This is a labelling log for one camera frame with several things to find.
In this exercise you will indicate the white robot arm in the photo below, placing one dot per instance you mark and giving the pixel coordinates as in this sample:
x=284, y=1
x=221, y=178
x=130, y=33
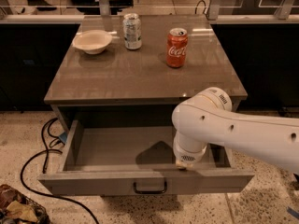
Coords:
x=208, y=118

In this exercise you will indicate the basket with cloths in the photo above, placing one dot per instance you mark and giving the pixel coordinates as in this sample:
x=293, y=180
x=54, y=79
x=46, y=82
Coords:
x=16, y=208

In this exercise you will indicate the grey drawer cabinet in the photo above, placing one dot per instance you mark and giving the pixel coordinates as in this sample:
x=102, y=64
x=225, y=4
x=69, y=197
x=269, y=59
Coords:
x=122, y=77

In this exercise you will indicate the silver soda can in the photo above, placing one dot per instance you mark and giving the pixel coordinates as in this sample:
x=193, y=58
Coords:
x=132, y=31

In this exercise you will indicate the white bowl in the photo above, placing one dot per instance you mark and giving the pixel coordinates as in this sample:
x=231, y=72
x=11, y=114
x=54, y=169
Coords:
x=92, y=42

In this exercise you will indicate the metal window frame post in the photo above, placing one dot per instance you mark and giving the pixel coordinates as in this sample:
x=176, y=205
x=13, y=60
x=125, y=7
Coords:
x=104, y=7

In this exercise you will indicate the grey top drawer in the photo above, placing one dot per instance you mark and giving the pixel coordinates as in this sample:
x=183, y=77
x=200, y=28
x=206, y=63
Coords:
x=138, y=161

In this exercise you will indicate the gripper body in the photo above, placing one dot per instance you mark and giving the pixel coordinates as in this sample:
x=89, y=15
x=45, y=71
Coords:
x=189, y=156

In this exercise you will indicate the red coca-cola can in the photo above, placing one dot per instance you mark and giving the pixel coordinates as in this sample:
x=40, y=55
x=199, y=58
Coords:
x=177, y=41

